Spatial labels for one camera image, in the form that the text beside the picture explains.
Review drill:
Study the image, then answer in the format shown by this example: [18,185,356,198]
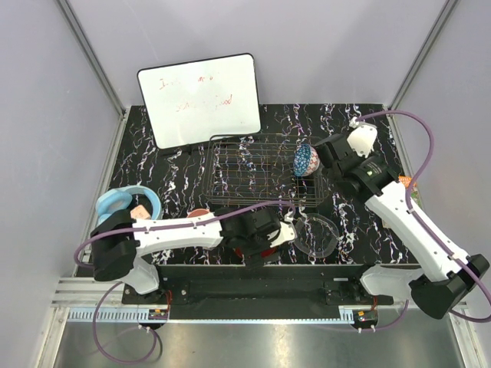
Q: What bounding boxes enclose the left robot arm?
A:
[91,206,297,304]

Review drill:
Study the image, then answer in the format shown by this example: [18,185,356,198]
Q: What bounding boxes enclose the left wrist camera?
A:
[267,221,297,248]

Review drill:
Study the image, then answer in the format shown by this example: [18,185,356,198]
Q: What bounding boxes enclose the whiteboard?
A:
[137,53,261,150]

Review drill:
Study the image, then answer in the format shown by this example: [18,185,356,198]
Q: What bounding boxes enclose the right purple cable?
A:
[306,110,491,333]

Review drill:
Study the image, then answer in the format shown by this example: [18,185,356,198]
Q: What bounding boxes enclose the clear glass plate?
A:
[293,213,340,259]

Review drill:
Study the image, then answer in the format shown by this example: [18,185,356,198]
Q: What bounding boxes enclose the orange green book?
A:
[397,174,422,206]

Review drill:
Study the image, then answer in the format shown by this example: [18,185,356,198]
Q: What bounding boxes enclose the pink dice cube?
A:
[130,205,151,219]

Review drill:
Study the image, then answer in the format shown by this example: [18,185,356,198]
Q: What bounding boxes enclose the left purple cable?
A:
[74,200,296,363]

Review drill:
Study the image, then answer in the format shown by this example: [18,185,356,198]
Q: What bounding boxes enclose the red floral plate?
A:
[234,248,276,258]

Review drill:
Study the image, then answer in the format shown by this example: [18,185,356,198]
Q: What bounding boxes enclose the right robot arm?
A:
[314,134,489,319]

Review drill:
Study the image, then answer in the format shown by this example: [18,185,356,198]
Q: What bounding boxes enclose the purple cable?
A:
[74,200,296,363]
[306,110,491,333]

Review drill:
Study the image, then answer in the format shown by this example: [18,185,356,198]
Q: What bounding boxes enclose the blue patterned bowl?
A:
[293,144,320,177]

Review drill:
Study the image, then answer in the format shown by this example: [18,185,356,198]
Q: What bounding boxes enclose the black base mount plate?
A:
[122,264,394,321]

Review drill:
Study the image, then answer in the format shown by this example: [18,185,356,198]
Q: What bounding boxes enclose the wire dish rack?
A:
[203,133,329,207]

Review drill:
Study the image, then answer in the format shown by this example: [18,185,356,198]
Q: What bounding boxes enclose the pink tumbler cup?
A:
[187,209,209,218]

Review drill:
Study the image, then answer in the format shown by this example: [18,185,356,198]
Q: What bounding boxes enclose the light blue headphones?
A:
[95,185,162,225]

